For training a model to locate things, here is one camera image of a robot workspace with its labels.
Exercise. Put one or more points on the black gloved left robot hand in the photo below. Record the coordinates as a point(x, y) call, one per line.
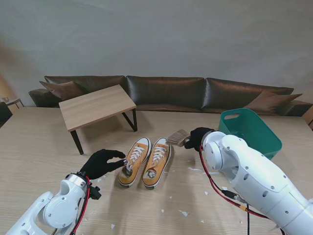
point(97, 164)

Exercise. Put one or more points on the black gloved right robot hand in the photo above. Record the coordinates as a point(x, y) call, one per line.
point(196, 137)

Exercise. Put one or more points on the yellow canvas sneaker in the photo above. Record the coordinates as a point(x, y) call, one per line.
point(138, 151)
point(159, 159)

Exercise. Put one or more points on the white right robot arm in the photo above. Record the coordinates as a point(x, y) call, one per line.
point(256, 176)

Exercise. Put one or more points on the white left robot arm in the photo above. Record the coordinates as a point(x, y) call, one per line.
point(53, 210)

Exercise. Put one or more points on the green plastic basin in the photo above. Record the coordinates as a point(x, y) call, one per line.
point(244, 122)

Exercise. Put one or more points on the brown leather sofa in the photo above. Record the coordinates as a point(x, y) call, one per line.
point(166, 90)

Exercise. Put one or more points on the small wooden bench black legs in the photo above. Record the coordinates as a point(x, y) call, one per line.
point(97, 107)

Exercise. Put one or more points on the brown sofa cushion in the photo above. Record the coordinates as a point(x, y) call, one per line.
point(271, 101)
point(58, 89)

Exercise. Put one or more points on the small wooden side table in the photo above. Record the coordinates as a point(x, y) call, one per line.
point(14, 100)

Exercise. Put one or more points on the dark chair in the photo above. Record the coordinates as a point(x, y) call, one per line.
point(4, 113)

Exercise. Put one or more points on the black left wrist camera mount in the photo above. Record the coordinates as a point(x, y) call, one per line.
point(95, 193)

